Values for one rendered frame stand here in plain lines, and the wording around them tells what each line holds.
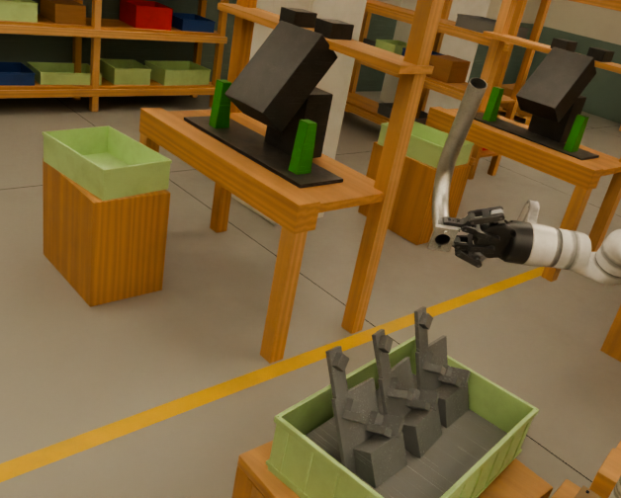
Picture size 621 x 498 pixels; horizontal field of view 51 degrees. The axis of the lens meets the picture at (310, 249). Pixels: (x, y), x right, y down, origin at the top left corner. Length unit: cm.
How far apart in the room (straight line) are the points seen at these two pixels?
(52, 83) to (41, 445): 465
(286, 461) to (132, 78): 602
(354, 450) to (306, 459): 13
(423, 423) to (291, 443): 37
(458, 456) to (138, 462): 143
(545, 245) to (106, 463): 208
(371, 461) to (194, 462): 132
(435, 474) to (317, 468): 33
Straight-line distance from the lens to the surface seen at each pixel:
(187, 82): 761
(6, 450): 291
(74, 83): 704
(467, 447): 187
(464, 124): 114
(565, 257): 119
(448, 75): 729
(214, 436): 294
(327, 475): 156
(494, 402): 196
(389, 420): 170
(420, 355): 181
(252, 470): 171
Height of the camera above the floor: 200
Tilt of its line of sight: 25 degrees down
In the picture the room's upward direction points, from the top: 11 degrees clockwise
